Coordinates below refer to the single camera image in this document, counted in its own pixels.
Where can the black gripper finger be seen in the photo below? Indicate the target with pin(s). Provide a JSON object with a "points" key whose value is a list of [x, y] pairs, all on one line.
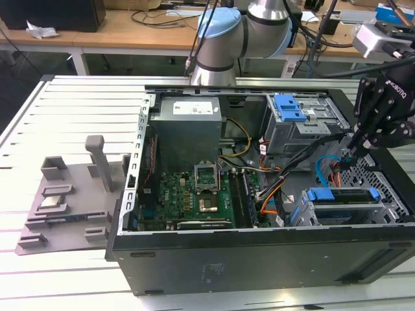
{"points": [[364, 103], [389, 136]]}

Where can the hard disk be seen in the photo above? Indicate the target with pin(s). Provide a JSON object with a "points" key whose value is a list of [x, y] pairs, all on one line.
{"points": [[350, 196]]}

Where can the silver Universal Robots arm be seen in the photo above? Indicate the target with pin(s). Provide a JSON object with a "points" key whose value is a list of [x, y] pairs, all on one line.
{"points": [[256, 35]]}

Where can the silver disk bay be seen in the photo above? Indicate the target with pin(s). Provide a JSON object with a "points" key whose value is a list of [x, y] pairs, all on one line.
{"points": [[382, 212]]}

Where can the blue drive cage latch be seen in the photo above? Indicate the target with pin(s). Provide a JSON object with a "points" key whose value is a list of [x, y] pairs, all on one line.
{"points": [[288, 110]]}

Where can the silver drive cage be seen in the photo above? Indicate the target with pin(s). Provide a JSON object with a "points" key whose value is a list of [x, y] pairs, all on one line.
{"points": [[291, 136]]}

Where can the small black box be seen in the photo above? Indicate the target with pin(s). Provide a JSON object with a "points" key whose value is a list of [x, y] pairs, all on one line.
{"points": [[332, 27]]}

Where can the blue cardboard box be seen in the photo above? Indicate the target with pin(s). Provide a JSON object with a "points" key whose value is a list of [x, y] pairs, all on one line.
{"points": [[386, 13]]}

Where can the grey flat box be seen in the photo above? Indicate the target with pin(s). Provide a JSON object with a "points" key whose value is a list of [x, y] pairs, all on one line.
{"points": [[356, 16]]}

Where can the installed RAM stick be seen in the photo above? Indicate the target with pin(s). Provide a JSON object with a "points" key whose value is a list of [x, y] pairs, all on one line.
{"points": [[249, 197]]}

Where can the black RAM slot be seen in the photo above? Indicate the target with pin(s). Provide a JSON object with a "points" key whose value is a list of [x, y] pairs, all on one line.
{"points": [[235, 197]]}

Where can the black open PC case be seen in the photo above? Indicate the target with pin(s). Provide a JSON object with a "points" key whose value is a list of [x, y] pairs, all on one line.
{"points": [[259, 259]]}

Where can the grey power supply unit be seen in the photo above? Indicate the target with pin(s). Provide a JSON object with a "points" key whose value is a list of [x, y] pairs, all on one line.
{"points": [[184, 136]]}

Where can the CPU socket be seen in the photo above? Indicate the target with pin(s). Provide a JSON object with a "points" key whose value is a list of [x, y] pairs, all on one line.
{"points": [[207, 203]]}

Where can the black graphics card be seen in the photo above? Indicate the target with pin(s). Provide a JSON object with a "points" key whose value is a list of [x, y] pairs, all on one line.
{"points": [[207, 224]]}

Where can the green motherboard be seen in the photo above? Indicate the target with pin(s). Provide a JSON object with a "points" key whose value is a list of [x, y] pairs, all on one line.
{"points": [[175, 194]]}

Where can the wooden desk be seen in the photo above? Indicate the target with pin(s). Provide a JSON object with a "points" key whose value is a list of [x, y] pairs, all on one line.
{"points": [[97, 39]]}

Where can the grey parts rack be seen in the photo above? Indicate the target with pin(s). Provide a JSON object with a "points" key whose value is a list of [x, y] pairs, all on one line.
{"points": [[81, 201]]}

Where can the silver CPU chip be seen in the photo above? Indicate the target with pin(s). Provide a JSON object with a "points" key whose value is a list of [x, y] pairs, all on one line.
{"points": [[52, 201]]}

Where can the large black box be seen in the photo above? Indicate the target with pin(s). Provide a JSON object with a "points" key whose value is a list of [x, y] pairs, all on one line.
{"points": [[48, 14]]}

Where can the crumpled white paper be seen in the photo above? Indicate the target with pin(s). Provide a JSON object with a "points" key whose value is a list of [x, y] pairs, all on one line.
{"points": [[42, 32]]}

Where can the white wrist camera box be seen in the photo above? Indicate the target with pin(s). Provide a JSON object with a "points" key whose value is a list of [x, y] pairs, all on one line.
{"points": [[369, 42]]}

